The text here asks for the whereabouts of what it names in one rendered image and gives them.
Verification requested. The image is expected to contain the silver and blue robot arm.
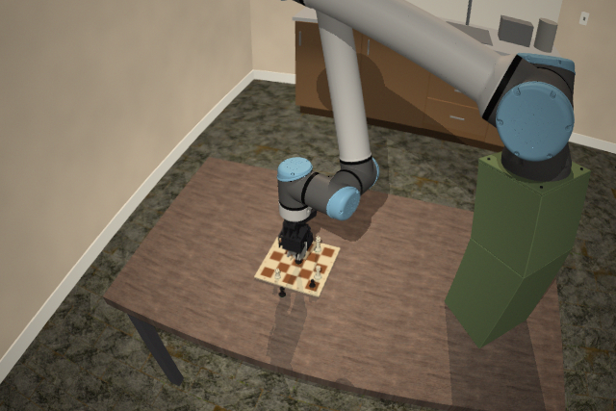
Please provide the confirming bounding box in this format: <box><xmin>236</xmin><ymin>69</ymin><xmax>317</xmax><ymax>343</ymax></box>
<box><xmin>277</xmin><ymin>0</ymin><xmax>576</xmax><ymax>224</ymax></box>

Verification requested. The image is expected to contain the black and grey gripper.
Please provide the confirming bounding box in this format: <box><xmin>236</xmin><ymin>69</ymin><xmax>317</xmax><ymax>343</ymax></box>
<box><xmin>278</xmin><ymin>219</ymin><xmax>313</xmax><ymax>261</ymax></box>

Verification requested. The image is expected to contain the brown and cream chessboard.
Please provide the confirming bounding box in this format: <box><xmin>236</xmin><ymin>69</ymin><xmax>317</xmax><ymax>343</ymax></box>
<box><xmin>254</xmin><ymin>238</ymin><xmax>340</xmax><ymax>297</ymax></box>

